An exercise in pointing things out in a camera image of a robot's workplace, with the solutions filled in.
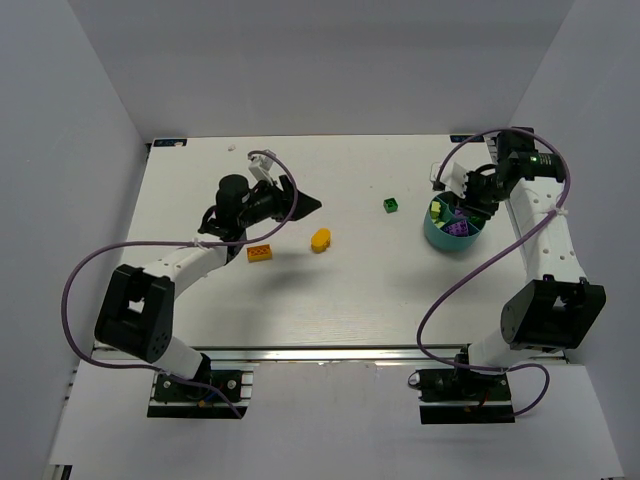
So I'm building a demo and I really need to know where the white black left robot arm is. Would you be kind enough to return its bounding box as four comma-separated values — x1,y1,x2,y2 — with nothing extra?
94,174,322,383

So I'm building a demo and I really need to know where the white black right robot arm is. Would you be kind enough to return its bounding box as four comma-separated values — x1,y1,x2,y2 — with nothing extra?
468,128,606,375

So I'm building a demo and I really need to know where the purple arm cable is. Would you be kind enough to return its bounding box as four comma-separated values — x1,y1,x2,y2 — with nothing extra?
60,149,300,419
415,127,572,417

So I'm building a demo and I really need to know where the blue label sticker right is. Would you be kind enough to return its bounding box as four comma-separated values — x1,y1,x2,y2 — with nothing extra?
449,134,485,144

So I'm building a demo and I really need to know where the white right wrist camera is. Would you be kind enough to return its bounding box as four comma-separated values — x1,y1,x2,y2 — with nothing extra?
430,161,469,198

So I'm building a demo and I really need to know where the aluminium table edge rail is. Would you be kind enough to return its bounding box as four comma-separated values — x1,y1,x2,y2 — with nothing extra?
89,344,571,369

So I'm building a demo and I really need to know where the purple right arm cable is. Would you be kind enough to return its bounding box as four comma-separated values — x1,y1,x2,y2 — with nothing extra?
415,127,572,417

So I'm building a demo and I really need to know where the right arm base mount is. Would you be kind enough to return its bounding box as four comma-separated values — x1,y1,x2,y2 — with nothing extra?
407,368,515,425

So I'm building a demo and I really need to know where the blue label sticker left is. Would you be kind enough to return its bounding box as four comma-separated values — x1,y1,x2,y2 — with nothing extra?
152,138,187,148

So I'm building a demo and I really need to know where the green lego with heart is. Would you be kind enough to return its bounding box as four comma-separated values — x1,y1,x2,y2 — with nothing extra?
383,198,398,213

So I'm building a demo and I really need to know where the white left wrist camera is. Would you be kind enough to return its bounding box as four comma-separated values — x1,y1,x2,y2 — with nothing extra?
248,150,277,186

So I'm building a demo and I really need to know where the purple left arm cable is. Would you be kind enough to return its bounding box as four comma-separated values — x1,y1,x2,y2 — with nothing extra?
60,149,300,419

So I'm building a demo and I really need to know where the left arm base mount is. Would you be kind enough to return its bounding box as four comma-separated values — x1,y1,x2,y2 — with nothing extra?
147,368,253,420

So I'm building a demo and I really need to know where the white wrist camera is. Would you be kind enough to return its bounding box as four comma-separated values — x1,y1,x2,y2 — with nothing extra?
248,150,277,186
430,161,469,198

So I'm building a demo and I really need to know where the yellow long lego brick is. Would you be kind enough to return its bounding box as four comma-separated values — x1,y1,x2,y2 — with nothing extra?
246,244,273,263

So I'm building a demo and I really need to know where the yellow oval lego brick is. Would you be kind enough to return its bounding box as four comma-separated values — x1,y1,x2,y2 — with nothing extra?
310,228,331,253

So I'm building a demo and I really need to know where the blue label sticker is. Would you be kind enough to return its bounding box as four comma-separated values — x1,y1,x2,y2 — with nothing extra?
152,138,187,148
449,134,485,144

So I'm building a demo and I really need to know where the teal round divided container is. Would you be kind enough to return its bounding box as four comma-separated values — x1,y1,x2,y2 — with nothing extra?
423,192,486,252

